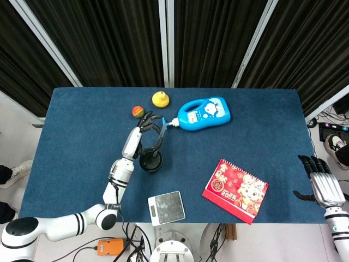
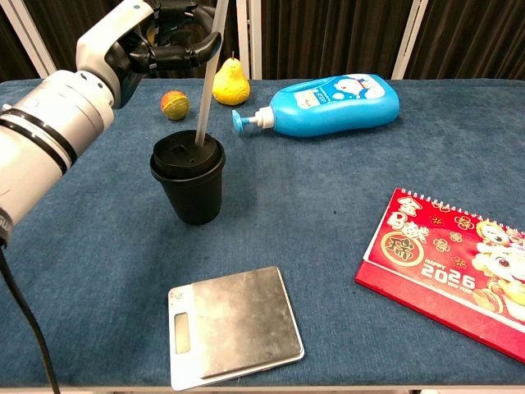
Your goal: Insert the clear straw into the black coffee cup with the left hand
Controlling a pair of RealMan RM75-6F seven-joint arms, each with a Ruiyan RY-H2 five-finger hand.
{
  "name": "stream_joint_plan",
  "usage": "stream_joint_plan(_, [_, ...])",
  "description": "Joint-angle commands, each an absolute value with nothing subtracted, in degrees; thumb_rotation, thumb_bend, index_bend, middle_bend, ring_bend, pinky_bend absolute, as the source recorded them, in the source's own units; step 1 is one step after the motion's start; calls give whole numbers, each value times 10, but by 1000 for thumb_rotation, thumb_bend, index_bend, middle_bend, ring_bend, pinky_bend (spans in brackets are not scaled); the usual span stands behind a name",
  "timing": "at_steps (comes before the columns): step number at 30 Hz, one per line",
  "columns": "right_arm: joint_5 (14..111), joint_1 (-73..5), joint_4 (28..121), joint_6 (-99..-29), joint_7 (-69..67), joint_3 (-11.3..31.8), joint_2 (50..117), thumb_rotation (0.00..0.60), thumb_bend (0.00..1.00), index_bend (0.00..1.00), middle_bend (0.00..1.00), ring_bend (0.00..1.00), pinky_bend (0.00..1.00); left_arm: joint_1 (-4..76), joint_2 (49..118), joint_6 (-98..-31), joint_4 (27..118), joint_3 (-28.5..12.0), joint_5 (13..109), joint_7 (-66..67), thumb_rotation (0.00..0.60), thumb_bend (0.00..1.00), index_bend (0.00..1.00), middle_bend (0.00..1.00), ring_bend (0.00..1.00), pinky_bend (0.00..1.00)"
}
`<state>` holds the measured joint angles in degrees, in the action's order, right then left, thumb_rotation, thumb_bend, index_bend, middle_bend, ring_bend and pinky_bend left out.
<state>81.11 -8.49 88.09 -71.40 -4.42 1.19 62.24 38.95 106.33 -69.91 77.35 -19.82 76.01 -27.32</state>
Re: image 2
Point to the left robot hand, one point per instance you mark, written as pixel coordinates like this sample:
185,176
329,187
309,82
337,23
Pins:
143,45

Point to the translucent plastic straw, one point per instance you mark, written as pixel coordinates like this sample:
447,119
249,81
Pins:
208,78

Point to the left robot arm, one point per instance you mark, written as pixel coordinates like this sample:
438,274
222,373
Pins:
41,135

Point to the black lidded cup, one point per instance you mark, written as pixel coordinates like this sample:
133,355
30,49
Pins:
189,176

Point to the orange green toy ball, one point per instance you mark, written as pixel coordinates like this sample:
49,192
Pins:
175,105

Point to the yellow toy pear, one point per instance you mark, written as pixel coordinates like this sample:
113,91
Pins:
231,82

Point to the blue pump lotion bottle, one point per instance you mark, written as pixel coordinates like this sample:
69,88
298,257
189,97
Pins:
328,104

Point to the blue table cloth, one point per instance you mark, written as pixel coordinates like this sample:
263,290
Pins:
307,213

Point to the silver kitchen scale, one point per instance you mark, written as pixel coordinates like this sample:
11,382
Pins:
238,324

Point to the red 2026 desk calendar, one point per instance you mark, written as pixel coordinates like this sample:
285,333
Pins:
447,262

